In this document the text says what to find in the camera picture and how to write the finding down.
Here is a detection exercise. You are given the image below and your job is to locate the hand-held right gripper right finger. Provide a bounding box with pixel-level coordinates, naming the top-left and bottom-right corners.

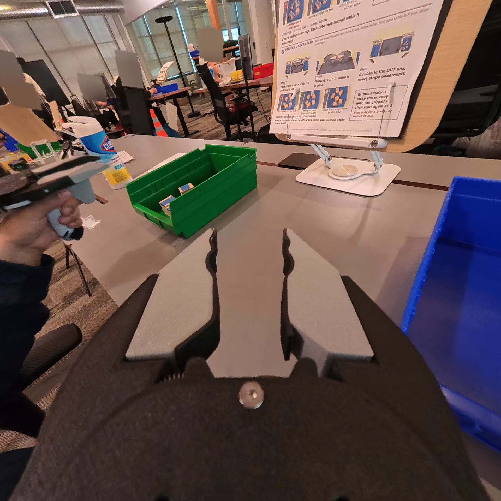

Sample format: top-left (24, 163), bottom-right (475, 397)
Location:
top-left (280, 228), bottom-right (375, 378)

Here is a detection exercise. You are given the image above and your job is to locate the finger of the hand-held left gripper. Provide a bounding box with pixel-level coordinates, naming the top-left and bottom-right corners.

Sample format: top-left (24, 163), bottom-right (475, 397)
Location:
top-left (31, 151), bottom-right (102, 175)
top-left (37, 160), bottom-right (111, 185)

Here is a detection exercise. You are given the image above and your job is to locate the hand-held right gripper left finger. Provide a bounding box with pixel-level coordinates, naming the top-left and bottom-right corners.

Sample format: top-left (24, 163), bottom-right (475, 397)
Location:
top-left (125, 228), bottom-right (222, 372)

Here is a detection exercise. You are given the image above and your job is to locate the green plastic bin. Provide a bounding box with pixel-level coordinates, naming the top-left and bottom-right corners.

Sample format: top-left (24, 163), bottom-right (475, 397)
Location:
top-left (126, 144), bottom-right (258, 238)

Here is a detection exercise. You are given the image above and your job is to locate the blue plastic bin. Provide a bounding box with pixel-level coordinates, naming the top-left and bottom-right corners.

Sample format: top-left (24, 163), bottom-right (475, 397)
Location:
top-left (400, 176), bottom-right (501, 452)

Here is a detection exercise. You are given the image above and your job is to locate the person's left forearm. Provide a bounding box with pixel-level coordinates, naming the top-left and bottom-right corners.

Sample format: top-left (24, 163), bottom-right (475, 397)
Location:
top-left (0, 254), bottom-right (55, 396)

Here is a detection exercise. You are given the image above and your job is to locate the person's left hand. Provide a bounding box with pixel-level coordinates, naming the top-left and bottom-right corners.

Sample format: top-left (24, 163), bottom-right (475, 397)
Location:
top-left (0, 190), bottom-right (85, 267)

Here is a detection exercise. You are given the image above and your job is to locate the clear acrylic stand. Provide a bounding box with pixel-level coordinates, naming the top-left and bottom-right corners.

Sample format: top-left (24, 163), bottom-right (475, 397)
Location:
top-left (31, 139), bottom-right (61, 162)

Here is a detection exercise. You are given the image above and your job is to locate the disinfecting wipes canister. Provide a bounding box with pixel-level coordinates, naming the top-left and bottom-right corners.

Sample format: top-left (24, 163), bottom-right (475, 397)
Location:
top-left (68, 116), bottom-right (133, 190)

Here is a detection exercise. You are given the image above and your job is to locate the brown cardboard panel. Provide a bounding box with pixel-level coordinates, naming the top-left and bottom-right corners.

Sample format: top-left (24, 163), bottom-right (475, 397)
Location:
top-left (0, 104), bottom-right (59, 146)

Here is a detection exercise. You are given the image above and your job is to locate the black table leg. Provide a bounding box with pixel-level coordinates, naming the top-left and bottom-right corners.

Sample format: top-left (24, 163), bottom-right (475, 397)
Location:
top-left (64, 242), bottom-right (92, 297)

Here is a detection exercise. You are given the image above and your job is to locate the black mesh office chair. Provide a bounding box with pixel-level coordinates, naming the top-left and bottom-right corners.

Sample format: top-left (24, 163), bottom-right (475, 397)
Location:
top-left (196, 63), bottom-right (259, 141)

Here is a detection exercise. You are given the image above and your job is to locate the ceiling air vent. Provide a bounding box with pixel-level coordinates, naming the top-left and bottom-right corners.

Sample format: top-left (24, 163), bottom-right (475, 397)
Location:
top-left (45, 0), bottom-right (79, 18)

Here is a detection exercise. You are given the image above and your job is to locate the black floor lamp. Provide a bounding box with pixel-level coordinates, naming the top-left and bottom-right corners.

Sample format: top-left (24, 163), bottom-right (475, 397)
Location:
top-left (155, 16), bottom-right (201, 118)

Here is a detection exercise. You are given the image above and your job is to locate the computer monitor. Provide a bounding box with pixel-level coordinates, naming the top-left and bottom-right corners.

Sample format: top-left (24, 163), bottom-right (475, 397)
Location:
top-left (238, 33), bottom-right (253, 81)

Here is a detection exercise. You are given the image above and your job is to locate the printed instruction sheet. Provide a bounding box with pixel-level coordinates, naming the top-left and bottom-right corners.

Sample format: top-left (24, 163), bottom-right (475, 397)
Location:
top-left (269, 0), bottom-right (445, 138)

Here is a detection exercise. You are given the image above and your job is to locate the wooden board document stand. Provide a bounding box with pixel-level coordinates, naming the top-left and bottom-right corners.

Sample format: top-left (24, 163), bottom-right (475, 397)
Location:
top-left (273, 0), bottom-right (493, 197)

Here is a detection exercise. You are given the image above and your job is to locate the large black office chair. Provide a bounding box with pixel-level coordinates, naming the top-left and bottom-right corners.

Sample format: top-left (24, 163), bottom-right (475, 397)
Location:
top-left (431, 0), bottom-right (501, 146)

